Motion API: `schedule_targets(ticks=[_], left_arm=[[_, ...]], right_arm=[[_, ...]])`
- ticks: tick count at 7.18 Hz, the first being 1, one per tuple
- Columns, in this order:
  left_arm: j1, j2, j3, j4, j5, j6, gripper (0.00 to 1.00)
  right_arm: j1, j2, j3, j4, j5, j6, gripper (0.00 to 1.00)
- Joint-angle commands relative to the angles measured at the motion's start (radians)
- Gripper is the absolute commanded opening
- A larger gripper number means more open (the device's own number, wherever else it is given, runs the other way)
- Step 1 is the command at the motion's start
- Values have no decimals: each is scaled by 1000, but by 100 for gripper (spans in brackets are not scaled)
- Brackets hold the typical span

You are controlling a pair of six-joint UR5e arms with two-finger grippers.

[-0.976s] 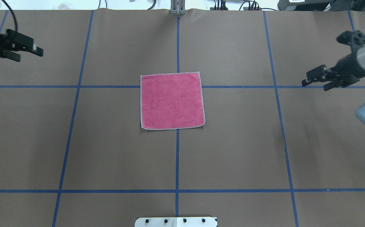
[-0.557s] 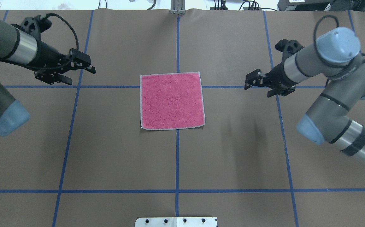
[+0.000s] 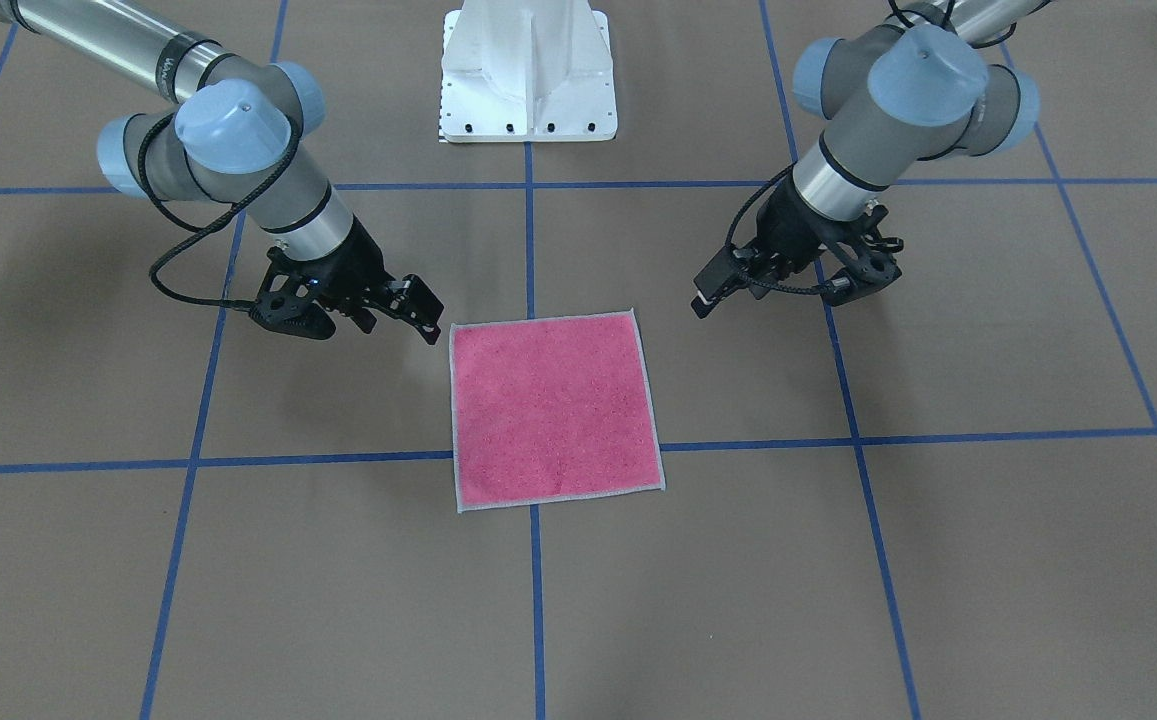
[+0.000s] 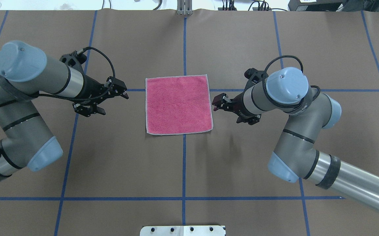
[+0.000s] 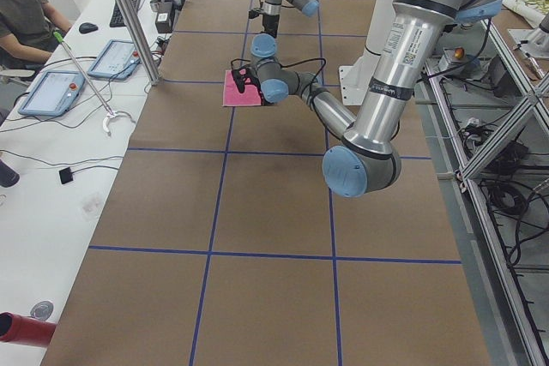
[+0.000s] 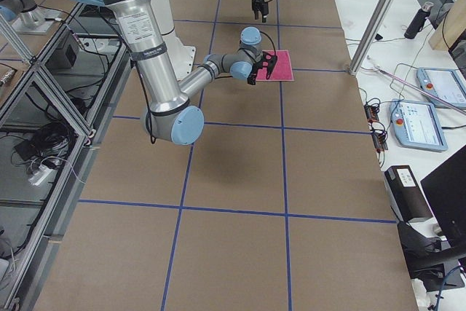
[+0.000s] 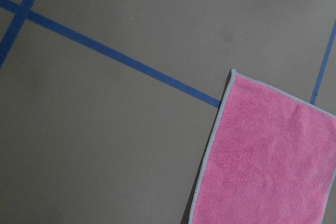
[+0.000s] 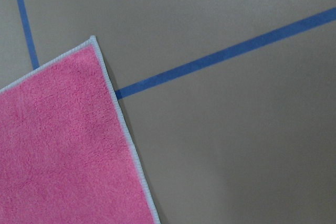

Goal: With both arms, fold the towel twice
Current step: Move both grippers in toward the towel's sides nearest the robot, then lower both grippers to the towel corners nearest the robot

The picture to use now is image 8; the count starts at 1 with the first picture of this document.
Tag pink towel with grey back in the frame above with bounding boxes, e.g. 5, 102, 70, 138
1, 36, 160, 223

